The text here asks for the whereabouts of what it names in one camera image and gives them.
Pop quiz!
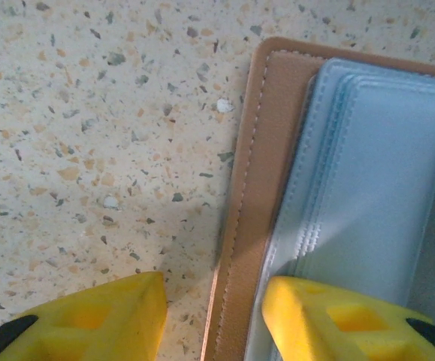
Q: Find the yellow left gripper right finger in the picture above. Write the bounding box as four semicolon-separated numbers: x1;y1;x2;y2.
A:
261;276;435;361

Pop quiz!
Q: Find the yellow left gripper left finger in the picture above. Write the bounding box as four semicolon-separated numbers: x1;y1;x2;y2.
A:
0;271;168;361

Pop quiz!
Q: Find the tan leather card holder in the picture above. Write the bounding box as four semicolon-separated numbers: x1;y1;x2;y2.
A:
200;36;435;361

